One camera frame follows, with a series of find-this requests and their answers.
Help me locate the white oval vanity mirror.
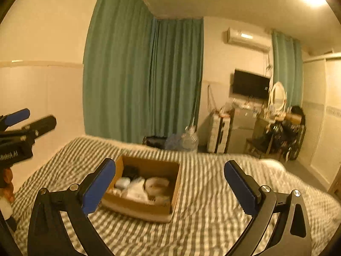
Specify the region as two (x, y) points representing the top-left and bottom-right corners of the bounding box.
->
(268, 81), (287, 113)

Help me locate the black garbage bag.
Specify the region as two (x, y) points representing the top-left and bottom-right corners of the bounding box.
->
(264, 106), (306, 162)

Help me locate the white air conditioner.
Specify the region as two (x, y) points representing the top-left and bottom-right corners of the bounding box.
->
(227, 27), (272, 53)

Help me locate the white ribbed suitcase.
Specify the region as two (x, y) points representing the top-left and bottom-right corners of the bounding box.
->
(206, 113), (231, 154)

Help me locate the white rabbit figurine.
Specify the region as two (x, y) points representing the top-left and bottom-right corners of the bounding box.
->
(107, 188), (123, 197)

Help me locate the large green curtain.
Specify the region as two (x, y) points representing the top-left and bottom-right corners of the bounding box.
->
(83, 0), (204, 143)

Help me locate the wooden chair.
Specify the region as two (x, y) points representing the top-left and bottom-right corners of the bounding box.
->
(243, 138), (277, 159)

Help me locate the white knit sock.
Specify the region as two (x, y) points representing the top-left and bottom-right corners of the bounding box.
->
(124, 177), (149, 203)

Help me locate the open cardboard box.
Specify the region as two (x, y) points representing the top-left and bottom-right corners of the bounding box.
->
(102, 155), (181, 223)

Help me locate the clear water jug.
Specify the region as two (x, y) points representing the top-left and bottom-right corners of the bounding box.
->
(180, 125), (199, 153)

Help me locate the grey checkered bed quilt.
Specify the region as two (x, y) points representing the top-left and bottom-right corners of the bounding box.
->
(13, 136), (340, 255)

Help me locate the small silver fridge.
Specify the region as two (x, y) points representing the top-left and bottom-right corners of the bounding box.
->
(226, 108), (260, 154)

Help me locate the person's left hand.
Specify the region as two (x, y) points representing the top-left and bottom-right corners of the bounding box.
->
(1, 168), (15, 203)

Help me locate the black round compact case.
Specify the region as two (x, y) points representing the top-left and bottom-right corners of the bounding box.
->
(122, 165), (140, 181)

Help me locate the wooden vanity desk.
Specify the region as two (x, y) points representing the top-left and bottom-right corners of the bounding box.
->
(252, 113), (306, 139)

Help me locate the green window curtain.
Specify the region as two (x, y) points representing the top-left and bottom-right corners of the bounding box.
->
(272, 31), (303, 107)

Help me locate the black wall television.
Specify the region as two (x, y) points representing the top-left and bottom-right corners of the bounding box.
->
(232, 69), (270, 100)

